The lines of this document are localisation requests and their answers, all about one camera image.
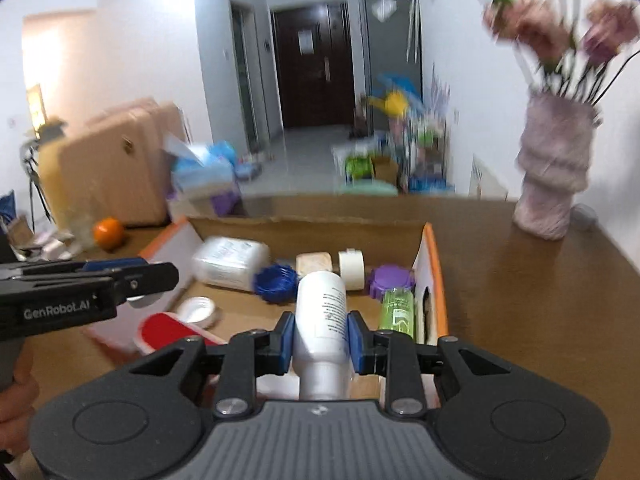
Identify blue tissue box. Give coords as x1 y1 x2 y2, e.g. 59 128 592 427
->
162 132 238 196

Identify white round lid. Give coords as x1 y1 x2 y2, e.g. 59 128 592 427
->
176 296 223 331

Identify person's left hand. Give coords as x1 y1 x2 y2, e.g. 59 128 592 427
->
0 345 40 456

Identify grey side door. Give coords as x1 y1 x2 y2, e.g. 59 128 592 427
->
230 2 262 153

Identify green bottle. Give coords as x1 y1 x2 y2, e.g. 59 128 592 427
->
377 287 416 342

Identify clear glass cup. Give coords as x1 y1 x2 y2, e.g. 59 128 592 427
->
62 195 98 257

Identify blue ribbed cap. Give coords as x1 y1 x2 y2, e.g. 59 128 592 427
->
253 263 300 304

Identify green pack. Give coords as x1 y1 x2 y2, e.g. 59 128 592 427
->
345 155 376 181

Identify blue plastic object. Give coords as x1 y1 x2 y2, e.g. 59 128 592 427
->
377 74 421 106

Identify dark brown door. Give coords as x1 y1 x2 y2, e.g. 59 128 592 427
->
270 2 351 131

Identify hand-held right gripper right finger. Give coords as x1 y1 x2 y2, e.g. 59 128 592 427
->
347 310 523 418

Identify orange cardboard box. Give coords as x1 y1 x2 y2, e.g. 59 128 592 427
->
84 215 451 403

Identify cart of small bottles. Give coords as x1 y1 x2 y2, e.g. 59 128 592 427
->
400 110 453 195

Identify cream square charger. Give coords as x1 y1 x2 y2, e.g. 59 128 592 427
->
295 251 333 277

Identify white slatted panel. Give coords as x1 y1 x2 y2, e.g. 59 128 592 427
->
470 155 507 202

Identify purple ribbed cap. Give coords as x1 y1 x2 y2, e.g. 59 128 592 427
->
367 264 415 301

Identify orange fruit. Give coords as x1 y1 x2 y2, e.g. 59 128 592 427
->
92 217 126 251

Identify black tripod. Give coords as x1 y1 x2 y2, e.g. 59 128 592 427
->
20 137 55 222

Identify grey textured vase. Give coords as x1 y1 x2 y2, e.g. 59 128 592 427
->
512 90 601 241

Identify white tape roll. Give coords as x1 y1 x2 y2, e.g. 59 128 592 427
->
338 248 367 291

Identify yellow watering can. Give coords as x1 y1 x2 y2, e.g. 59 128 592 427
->
367 91 408 117

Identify dried pink roses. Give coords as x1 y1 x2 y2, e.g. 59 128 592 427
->
380 0 640 106

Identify small brown carton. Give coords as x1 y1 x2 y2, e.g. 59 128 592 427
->
372 155 401 186

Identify purple pack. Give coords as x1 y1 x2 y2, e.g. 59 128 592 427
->
167 192 244 218

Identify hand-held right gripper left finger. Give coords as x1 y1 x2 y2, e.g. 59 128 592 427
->
125 310 296 418

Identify pink suitcase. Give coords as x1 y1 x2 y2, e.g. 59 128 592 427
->
55 100 188 228

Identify white bottle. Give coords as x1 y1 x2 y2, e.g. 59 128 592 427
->
291 270 351 402

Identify red and white brush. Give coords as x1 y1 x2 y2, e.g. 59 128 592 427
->
137 312 227 357

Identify grey fridge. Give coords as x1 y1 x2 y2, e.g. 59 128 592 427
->
362 0 423 106

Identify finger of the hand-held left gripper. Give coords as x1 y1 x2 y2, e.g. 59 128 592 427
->
107 261 180 307
82 257 151 275

